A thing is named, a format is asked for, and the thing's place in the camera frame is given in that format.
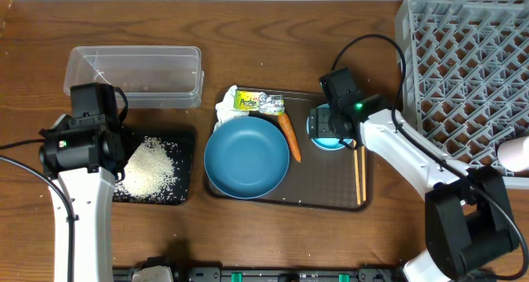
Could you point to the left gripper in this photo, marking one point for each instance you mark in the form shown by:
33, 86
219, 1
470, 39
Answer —
119, 134

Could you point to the right wooden chopstick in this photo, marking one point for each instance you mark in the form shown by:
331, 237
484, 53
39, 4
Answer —
363, 171

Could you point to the crumpled white napkin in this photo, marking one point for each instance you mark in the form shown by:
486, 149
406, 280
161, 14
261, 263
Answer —
225, 108

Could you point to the clear plastic bin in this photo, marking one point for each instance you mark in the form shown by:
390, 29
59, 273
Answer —
151, 76

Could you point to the wooden chopstick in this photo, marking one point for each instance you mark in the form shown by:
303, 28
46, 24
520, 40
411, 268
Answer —
357, 175
363, 171

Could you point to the orange carrot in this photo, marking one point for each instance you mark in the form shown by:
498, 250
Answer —
287, 128

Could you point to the white cup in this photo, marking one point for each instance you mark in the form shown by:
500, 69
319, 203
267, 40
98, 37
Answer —
513, 154

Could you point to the left wooden chopstick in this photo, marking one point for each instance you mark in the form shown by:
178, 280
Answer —
357, 175

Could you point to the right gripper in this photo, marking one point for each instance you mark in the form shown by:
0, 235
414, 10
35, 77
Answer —
320, 124

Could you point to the pile of rice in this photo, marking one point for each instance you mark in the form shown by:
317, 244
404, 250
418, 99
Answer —
150, 171

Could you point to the light blue bowl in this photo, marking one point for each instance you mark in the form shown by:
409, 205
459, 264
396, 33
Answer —
327, 144

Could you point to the grey dishwasher rack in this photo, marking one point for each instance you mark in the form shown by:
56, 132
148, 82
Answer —
467, 76

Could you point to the black waste tray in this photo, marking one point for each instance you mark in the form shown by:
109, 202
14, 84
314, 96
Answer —
183, 162

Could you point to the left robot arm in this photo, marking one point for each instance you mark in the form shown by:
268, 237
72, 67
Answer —
82, 212

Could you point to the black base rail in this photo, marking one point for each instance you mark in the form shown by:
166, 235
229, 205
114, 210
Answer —
213, 274

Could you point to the brown serving tray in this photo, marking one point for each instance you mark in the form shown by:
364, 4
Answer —
324, 179

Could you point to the crumpled foil snack wrapper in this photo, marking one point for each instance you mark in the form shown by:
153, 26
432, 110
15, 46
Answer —
247, 101

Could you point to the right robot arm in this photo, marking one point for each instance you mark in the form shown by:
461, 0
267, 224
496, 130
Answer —
468, 216

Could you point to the dark blue plate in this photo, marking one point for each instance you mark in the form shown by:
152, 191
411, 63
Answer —
246, 158

